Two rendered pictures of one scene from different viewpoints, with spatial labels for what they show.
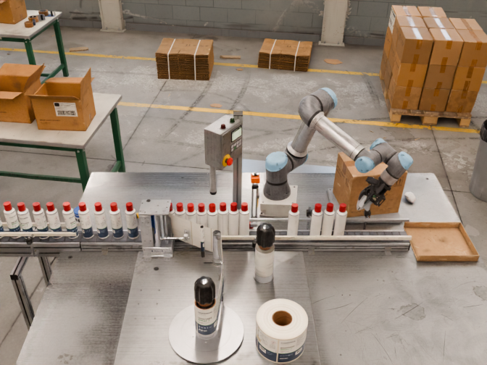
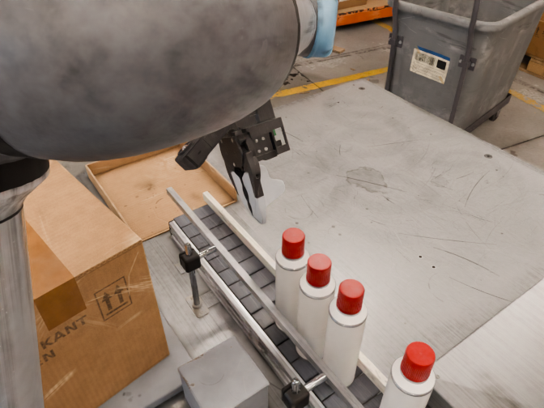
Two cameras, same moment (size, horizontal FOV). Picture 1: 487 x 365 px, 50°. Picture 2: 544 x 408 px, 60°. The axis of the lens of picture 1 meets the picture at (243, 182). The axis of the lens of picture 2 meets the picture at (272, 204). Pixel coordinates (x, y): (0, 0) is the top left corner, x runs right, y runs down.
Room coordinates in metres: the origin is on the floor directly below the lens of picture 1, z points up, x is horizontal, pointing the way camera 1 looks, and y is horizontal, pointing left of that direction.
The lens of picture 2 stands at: (2.30, -0.09, 1.55)
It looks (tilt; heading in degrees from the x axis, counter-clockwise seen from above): 40 degrees down; 237
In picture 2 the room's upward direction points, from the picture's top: straight up
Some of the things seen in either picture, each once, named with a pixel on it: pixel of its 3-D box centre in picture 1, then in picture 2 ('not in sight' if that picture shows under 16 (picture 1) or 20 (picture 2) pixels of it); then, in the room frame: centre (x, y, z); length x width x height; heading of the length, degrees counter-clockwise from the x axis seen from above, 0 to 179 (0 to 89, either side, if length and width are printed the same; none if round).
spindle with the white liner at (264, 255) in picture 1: (264, 252); not in sight; (1.72, -0.10, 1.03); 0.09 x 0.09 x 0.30
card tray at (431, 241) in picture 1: (440, 240); (159, 182); (2.02, -1.01, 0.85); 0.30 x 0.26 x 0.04; 92
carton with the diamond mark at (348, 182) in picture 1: (368, 182); (36, 291); (2.34, -0.68, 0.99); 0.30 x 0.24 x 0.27; 101
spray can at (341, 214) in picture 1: (340, 221); (291, 282); (2.00, -0.48, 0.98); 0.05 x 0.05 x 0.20
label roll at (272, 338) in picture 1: (280, 330); not in sight; (1.35, -0.16, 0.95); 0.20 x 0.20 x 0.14
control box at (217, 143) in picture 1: (224, 142); not in sight; (2.08, 0.09, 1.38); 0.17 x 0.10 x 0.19; 147
